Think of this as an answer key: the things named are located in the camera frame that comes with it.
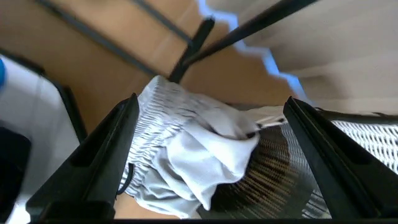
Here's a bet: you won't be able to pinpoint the black clothes rack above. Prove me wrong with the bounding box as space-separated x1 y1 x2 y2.
34 0 320 84

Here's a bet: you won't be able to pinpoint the pale grey shorts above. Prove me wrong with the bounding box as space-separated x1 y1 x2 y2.
116 75 261 220

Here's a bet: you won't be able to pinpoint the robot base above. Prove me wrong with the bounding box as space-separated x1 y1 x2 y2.
0 49 88 224

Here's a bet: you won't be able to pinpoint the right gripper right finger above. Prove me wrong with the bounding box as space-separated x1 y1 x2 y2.
282 96 398 218

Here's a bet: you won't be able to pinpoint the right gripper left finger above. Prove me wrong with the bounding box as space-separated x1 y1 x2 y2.
25 92 140 220

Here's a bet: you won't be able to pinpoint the white laundry basket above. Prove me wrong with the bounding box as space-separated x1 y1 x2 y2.
197 105 398 220

